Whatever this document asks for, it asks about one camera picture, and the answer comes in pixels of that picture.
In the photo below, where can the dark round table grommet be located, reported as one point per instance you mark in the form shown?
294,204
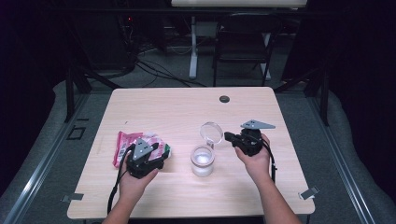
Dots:
224,99

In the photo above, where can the dark equipment with red light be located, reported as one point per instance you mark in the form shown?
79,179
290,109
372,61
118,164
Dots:
106,40

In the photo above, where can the black folding chair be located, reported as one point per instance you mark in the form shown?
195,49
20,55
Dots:
243,31

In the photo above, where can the white desk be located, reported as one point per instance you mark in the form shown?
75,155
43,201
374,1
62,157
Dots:
236,3

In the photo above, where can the aluminium floor rail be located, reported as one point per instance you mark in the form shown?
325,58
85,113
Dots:
342,168
40,168

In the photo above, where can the black metal stand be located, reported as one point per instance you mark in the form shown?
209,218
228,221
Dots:
70,93
324,99

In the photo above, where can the red and white pouch bag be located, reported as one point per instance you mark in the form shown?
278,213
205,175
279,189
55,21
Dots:
124,144

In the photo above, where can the person's right hand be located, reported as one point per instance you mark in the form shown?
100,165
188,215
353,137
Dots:
258,166

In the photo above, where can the grey tape piece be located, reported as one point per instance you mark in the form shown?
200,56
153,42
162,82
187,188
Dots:
308,193
73,197

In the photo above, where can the clear glass jar with lid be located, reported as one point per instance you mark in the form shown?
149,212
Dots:
202,161

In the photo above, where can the grey box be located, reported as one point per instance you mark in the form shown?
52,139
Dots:
206,28

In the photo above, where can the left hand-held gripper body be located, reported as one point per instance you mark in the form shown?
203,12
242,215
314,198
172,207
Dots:
141,165

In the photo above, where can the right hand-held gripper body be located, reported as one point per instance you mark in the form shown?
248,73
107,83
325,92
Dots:
251,143

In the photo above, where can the person's left hand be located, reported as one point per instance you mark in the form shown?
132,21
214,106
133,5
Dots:
134,186

